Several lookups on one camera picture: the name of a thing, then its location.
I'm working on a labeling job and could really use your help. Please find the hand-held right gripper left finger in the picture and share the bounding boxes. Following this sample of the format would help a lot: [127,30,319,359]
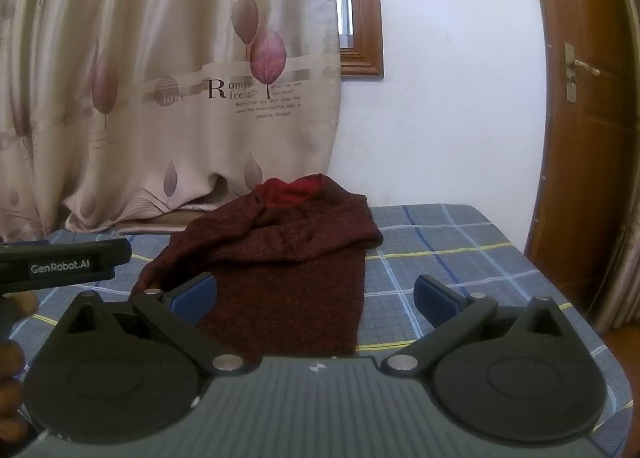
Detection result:
[64,274,246,377]

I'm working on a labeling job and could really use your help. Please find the beige leaf print curtain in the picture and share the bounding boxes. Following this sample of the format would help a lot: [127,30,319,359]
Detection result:
[0,0,343,245]

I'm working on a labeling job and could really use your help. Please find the brown wooden door frame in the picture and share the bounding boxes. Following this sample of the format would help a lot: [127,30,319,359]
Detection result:
[524,0,640,335]

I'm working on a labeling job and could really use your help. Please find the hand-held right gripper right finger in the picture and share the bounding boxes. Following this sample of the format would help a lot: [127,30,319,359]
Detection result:
[382,274,576,375]

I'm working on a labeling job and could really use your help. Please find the person's left hand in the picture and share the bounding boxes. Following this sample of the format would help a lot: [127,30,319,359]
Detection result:
[0,291,40,445]

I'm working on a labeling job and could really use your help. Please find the grey plaid bed sheet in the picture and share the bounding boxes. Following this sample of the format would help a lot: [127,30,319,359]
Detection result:
[0,203,636,458]

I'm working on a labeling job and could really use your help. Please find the dark red knit garment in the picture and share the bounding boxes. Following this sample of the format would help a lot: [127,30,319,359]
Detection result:
[131,175,385,359]

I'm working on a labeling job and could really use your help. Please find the brass door handle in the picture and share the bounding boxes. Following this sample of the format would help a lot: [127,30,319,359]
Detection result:
[564,42,602,104]

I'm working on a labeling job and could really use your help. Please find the wooden window frame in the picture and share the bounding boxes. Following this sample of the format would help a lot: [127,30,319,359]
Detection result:
[334,0,386,81]

